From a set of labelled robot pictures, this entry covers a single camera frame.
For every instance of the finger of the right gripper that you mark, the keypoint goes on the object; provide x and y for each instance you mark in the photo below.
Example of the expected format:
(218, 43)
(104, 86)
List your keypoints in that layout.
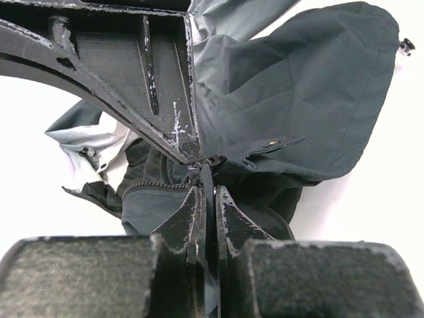
(132, 59)

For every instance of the dark grey zip jacket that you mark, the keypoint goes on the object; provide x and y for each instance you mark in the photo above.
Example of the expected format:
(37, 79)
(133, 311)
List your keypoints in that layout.
(279, 113)

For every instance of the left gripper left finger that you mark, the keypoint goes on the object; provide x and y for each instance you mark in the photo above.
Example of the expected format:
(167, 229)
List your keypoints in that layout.
(159, 275)

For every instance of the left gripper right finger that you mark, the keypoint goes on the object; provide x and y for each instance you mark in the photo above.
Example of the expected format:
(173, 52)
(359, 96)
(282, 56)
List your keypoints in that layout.
(260, 276)

